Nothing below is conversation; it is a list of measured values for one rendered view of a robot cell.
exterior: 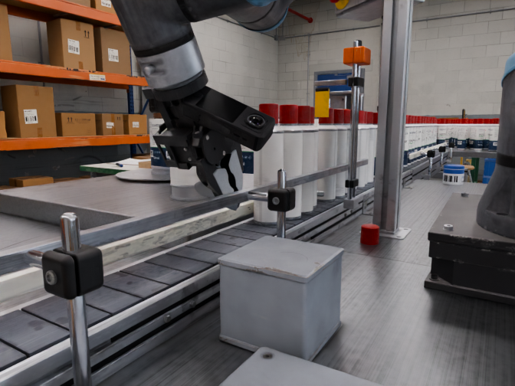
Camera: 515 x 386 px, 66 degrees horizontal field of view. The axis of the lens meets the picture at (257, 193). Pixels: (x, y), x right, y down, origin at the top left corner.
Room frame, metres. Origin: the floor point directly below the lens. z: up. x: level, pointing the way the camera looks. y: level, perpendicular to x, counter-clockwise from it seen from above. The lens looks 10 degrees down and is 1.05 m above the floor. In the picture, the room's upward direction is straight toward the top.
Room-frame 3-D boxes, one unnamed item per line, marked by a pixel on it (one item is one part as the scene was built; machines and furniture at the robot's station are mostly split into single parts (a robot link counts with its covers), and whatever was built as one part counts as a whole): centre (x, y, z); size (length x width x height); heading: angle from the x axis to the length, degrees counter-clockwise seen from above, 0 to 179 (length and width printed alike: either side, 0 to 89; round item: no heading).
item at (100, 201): (1.18, 0.20, 0.86); 0.80 x 0.67 x 0.05; 149
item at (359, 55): (0.82, -0.17, 1.05); 0.10 x 0.04 x 0.33; 59
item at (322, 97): (0.83, -0.13, 1.09); 0.03 x 0.01 x 0.06; 59
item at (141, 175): (1.30, 0.30, 0.89); 0.31 x 0.31 x 0.01
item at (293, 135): (0.73, -0.06, 0.98); 0.05 x 0.05 x 0.20
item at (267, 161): (0.69, -0.02, 0.98); 0.05 x 0.05 x 0.20
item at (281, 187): (0.52, -0.01, 0.91); 0.07 x 0.03 x 0.16; 59
